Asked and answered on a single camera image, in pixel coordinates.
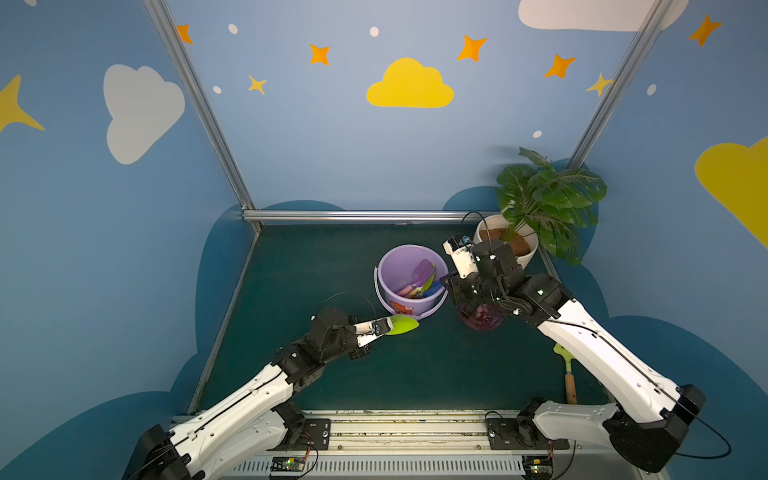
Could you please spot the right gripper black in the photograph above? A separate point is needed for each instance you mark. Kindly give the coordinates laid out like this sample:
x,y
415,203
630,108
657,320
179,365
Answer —
x,y
466,290

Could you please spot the blue shovel wooden handle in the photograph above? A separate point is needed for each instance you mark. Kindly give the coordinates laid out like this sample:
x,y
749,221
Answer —
x,y
435,289

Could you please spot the green trowel yellow handle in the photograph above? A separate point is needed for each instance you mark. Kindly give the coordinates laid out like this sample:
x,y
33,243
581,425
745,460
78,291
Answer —
x,y
401,324

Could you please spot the purple shovel pink handle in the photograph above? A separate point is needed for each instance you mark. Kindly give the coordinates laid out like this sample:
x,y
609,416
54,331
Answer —
x,y
408,290

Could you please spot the green round shovel yellow handle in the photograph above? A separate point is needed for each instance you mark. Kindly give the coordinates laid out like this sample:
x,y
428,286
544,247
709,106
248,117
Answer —
x,y
425,283

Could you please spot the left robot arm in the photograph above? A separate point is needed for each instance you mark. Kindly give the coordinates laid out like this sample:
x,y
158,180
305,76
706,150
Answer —
x,y
213,442

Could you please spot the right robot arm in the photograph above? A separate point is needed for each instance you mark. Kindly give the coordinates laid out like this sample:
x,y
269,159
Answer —
x,y
650,415

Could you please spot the white ribbed plant pot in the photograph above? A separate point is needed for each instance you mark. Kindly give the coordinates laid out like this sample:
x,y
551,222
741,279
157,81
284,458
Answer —
x,y
524,241

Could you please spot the purple plastic bucket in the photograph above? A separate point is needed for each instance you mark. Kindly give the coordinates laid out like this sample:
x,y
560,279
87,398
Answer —
x,y
407,281

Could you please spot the green artificial plant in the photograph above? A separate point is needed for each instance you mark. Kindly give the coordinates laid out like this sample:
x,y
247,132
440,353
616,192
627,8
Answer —
x,y
556,204

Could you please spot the left controller board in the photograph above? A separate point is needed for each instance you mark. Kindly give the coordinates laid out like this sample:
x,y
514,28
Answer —
x,y
287,465

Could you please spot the controller board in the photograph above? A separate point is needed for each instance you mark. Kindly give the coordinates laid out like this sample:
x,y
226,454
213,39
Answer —
x,y
287,465
537,468

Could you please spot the right controller board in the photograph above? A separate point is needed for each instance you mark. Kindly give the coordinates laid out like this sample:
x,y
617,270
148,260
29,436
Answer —
x,y
537,468

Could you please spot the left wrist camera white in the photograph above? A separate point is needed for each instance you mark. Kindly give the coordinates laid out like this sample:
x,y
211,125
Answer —
x,y
369,331

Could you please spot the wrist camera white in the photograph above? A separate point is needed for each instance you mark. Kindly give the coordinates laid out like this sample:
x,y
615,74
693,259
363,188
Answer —
x,y
458,247
369,331

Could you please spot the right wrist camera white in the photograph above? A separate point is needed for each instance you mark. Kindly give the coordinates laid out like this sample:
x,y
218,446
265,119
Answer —
x,y
458,247

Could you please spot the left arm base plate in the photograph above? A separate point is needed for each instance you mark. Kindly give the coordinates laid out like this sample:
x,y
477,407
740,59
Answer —
x,y
306,432

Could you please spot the aluminium rail frame front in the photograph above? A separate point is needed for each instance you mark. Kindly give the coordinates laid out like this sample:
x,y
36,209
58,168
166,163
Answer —
x,y
439,444

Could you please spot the aluminium back rail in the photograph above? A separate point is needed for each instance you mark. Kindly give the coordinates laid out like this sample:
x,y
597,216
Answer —
x,y
342,216

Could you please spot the green rake wooden handle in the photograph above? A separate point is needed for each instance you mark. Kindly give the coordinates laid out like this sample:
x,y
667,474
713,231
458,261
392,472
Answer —
x,y
569,379

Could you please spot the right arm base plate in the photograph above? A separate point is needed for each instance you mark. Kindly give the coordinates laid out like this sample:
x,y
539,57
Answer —
x,y
509,434

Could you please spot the right aluminium post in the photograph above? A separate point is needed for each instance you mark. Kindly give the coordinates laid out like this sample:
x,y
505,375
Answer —
x,y
638,50

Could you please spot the aluminium post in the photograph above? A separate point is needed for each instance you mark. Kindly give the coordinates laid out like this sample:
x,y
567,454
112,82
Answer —
x,y
638,50
163,21

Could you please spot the left aluminium post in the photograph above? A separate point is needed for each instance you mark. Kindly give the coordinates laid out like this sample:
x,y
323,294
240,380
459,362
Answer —
x,y
163,21

